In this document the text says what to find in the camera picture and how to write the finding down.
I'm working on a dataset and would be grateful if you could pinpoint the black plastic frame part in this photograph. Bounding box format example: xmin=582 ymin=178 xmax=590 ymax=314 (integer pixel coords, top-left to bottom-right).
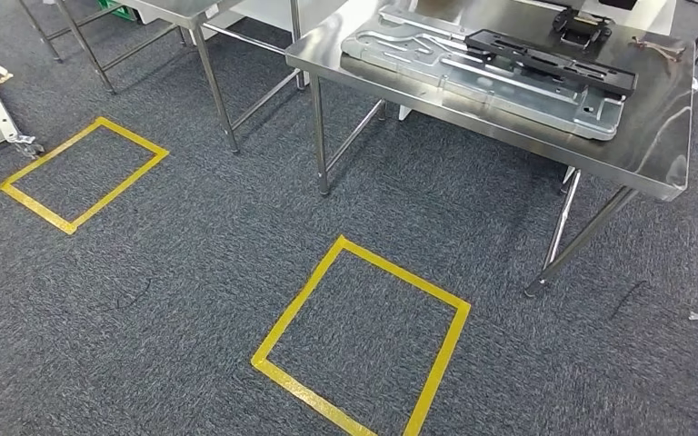
xmin=464 ymin=28 xmax=638 ymax=97

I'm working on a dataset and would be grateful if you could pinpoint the stainless steel workbench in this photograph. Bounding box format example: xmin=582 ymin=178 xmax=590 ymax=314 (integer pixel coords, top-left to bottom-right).
xmin=284 ymin=0 xmax=698 ymax=299

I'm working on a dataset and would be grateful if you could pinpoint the grey metal fixture plate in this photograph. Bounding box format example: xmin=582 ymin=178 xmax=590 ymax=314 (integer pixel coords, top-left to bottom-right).
xmin=341 ymin=5 xmax=627 ymax=143

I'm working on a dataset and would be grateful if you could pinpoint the stainless steel table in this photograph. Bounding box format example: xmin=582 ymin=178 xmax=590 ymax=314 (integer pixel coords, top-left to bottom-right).
xmin=114 ymin=0 xmax=309 ymax=154
xmin=16 ymin=0 xmax=194 ymax=96

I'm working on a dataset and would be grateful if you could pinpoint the black clamp device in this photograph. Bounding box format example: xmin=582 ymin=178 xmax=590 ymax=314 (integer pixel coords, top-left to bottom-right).
xmin=552 ymin=5 xmax=615 ymax=49

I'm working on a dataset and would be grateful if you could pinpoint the green plastic crate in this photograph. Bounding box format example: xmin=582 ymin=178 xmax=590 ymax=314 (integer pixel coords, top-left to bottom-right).
xmin=96 ymin=0 xmax=139 ymax=22

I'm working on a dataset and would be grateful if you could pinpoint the white desk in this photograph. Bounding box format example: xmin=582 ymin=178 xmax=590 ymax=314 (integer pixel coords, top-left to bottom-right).
xmin=611 ymin=6 xmax=678 ymax=37

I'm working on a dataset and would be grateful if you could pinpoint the thin wire harness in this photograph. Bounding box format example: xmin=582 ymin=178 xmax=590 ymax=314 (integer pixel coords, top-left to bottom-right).
xmin=628 ymin=35 xmax=686 ymax=64

